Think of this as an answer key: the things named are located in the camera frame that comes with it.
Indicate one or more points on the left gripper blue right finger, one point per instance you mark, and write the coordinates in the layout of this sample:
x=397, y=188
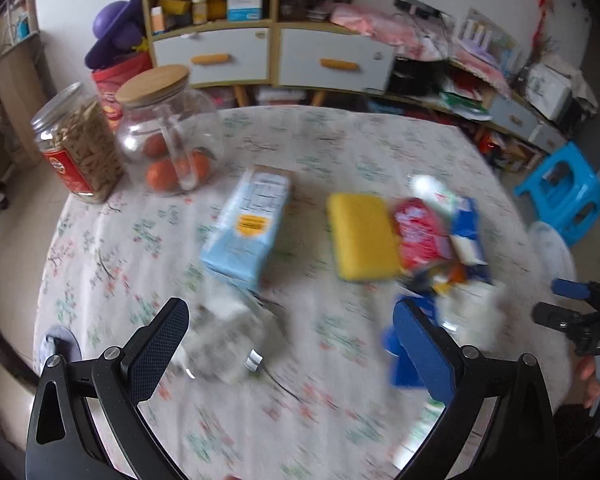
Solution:
x=433, y=352

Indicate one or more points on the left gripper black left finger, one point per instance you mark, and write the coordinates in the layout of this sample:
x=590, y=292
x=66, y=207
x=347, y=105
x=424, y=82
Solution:
x=149, y=352

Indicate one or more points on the red drink can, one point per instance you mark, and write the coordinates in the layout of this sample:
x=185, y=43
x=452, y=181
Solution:
x=422, y=239

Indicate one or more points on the blue cardboard box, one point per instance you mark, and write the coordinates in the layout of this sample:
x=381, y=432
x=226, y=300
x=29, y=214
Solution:
x=465, y=239

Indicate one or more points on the white plastic bottle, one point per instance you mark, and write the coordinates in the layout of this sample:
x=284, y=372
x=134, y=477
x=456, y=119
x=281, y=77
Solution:
x=417, y=433

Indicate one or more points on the white plastic trash bin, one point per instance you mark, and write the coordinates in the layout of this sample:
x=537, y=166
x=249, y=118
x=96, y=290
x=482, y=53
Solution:
x=554, y=254

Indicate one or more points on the person's right hand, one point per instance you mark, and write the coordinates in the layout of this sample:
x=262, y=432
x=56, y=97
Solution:
x=586, y=386

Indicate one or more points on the light blue carton box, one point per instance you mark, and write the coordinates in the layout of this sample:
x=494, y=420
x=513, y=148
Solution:
x=247, y=226

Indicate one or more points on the yellow sponge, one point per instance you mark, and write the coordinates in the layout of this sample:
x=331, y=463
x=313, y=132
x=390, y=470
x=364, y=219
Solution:
x=362, y=238

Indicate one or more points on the blue plastic stool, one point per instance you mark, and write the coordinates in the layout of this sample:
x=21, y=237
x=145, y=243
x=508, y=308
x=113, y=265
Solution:
x=565, y=193

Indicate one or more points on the floral tablecloth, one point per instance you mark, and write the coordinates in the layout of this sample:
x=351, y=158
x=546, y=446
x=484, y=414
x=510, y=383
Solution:
x=324, y=409

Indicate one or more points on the glass jar with wooden lid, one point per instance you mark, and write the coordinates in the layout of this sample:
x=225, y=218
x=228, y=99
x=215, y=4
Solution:
x=169, y=139

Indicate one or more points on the plastic jar of snacks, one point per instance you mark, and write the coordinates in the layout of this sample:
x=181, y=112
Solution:
x=73, y=135

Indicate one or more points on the purple plush toy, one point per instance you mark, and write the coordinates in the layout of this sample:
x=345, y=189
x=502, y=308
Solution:
x=118, y=28

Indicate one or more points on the wooden cabinet with drawers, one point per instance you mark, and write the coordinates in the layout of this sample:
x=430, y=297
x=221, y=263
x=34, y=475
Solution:
x=324, y=57

